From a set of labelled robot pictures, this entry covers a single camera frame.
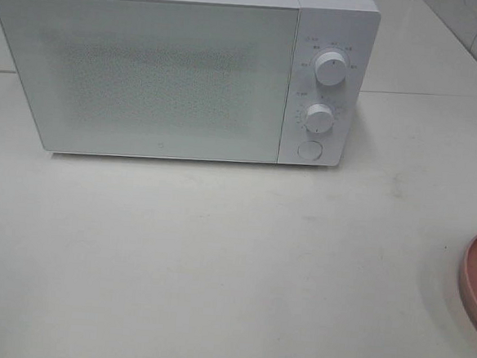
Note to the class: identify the round white door button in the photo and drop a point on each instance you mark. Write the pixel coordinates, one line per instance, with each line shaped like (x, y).
(310, 150)

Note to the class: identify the white microwave door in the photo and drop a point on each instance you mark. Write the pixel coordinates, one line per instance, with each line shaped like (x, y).
(137, 78)

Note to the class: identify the lower white timer knob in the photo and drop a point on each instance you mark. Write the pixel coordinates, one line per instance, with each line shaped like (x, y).
(319, 119)

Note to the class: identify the upper white power knob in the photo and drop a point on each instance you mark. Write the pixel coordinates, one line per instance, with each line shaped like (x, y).
(331, 67)

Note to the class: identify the white microwave oven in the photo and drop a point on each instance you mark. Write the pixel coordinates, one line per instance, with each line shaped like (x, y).
(349, 25)

